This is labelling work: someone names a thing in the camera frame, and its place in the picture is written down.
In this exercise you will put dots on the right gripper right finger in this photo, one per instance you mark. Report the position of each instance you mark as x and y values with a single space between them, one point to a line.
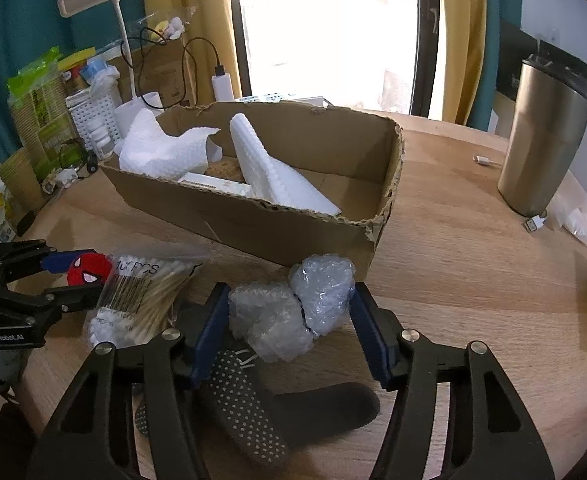
378 331

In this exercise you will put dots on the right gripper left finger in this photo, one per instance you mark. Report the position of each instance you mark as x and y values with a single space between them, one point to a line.
207 327

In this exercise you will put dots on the black dotted sock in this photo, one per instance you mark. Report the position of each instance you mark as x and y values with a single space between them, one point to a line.
266 427

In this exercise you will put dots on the white phone charger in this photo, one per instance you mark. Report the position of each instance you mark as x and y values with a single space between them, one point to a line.
221 85

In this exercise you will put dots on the brown cardboard box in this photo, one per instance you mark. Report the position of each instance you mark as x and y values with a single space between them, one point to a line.
354 158

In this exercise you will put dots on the cotton swab bag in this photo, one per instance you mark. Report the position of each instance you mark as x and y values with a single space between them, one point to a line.
137 301

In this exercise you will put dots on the black small flashlight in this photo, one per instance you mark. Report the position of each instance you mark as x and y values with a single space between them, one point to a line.
92 165

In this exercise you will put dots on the red spider plush ball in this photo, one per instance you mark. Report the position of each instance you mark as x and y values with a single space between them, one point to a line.
89 268

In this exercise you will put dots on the white power strip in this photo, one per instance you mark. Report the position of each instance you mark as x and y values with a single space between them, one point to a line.
318 101

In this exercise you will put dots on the clear bubble wrap bundle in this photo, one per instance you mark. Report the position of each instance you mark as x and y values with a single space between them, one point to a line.
281 320

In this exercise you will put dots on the white foam sheet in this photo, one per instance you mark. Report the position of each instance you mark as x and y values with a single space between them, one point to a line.
270 178

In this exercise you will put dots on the green paper cup package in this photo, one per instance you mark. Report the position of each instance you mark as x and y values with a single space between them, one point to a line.
37 104

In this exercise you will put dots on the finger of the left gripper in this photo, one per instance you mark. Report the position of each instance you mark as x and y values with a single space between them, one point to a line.
60 262
68 299

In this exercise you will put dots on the stainless steel tumbler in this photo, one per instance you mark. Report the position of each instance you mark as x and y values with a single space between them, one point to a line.
549 123

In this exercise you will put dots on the small white wall plug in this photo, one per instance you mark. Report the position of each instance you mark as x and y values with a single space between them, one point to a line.
59 179

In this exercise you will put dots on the white pill bottle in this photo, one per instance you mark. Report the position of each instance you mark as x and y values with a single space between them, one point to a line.
96 127
102 142

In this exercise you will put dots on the white usb connector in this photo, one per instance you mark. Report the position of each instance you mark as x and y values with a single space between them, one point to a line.
486 162

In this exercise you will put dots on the brown paper cup stack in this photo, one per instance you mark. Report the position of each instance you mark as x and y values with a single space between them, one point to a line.
20 179

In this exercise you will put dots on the white plastic basket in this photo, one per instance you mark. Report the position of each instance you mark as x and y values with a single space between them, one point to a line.
97 102

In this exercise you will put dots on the yellow curtain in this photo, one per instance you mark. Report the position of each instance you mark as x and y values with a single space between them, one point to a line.
213 41

